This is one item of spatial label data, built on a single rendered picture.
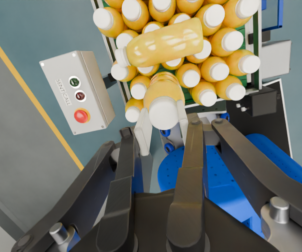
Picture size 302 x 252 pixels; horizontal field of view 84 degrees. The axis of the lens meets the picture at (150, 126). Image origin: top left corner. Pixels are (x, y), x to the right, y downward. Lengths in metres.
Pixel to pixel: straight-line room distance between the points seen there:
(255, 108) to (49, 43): 1.61
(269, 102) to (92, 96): 0.49
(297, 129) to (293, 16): 0.94
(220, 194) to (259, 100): 0.30
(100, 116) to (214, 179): 0.33
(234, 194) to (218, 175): 0.07
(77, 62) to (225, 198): 0.45
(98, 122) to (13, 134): 1.92
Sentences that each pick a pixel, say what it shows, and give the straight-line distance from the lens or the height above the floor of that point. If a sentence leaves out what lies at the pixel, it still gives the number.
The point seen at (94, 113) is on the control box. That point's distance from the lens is 0.46.
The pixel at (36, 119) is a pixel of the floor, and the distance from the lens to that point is 2.08.
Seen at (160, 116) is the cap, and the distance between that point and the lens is 0.21.
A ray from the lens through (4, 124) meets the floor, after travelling 2.35.
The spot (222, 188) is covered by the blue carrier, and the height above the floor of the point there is 1.18.
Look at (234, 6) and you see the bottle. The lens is 0.48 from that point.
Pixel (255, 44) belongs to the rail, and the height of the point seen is 0.96.
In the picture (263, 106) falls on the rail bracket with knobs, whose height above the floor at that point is 1.00.
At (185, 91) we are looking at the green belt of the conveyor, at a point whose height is 0.90.
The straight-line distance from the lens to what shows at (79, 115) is 0.47.
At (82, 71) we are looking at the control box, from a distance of 0.45.
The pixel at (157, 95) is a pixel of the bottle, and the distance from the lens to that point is 0.23.
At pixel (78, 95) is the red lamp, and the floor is 1.11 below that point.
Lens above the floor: 1.50
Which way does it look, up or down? 66 degrees down
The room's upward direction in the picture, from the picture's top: 169 degrees counter-clockwise
